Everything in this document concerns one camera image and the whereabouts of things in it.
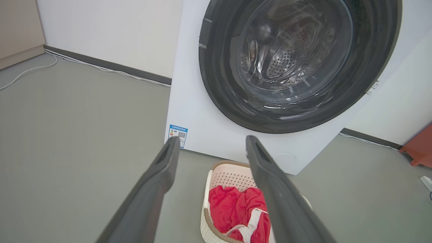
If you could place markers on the orange-brown furniture piece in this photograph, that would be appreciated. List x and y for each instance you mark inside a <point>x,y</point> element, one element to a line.
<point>420,148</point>

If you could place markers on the blue energy label sticker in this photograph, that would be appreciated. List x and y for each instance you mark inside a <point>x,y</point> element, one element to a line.
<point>179,131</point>

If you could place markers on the beige cabinet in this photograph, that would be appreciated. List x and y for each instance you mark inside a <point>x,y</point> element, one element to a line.
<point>20,30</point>

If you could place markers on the round black glass washer door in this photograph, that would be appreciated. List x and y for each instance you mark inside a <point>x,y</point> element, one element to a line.
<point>219,84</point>

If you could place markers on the small white floor object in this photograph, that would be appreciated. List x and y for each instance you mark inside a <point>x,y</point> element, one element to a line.
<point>427,182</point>

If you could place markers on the white front-load washing machine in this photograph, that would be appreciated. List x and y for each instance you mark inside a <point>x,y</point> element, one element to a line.
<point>192,111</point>

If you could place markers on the round white filter cover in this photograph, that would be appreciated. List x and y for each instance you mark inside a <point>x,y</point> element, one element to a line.
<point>287,162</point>

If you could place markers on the cream perforated laundry basket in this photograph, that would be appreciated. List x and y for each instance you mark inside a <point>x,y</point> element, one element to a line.
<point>233,175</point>

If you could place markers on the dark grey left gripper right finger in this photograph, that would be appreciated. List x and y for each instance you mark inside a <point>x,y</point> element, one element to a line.
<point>283,202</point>

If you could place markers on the red garment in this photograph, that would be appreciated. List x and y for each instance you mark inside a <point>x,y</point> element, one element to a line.
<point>229,209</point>

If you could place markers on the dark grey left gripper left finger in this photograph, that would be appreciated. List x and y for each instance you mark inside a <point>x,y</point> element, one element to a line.
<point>148,195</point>

